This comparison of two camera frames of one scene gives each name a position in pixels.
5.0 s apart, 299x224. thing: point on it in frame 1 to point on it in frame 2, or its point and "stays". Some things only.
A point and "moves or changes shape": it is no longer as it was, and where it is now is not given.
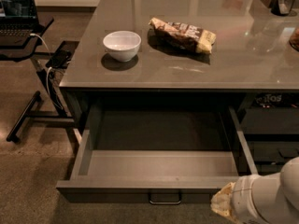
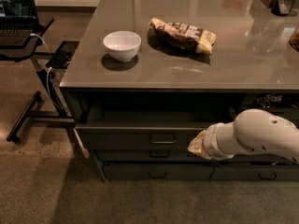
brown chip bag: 182,35 stays
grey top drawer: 156,154 moves or changes shape
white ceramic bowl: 123,46 stays
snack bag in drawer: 275,100 stays
